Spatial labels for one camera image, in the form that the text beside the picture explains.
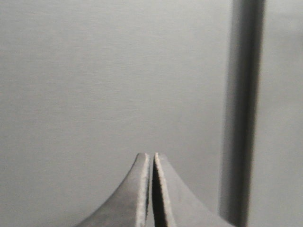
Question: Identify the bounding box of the dark grey fridge door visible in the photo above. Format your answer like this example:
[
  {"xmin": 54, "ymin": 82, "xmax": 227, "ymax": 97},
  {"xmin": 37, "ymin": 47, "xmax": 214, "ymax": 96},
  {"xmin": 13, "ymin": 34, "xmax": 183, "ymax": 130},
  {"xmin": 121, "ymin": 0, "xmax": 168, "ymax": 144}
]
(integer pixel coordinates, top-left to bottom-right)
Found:
[{"xmin": 0, "ymin": 0, "xmax": 303, "ymax": 227}]

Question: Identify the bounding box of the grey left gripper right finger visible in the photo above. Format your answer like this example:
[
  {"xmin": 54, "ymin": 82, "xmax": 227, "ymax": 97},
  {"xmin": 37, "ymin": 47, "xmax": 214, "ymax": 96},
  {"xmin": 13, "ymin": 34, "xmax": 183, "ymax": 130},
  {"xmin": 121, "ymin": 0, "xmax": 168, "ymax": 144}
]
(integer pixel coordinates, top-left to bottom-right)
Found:
[{"xmin": 152, "ymin": 153, "xmax": 227, "ymax": 227}]

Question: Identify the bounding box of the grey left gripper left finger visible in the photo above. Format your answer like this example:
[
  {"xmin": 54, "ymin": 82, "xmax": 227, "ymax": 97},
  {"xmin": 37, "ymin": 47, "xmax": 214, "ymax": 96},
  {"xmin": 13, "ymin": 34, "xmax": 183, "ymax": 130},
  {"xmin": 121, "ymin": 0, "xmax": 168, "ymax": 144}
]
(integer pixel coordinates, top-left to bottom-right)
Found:
[{"xmin": 77, "ymin": 153, "xmax": 150, "ymax": 227}]

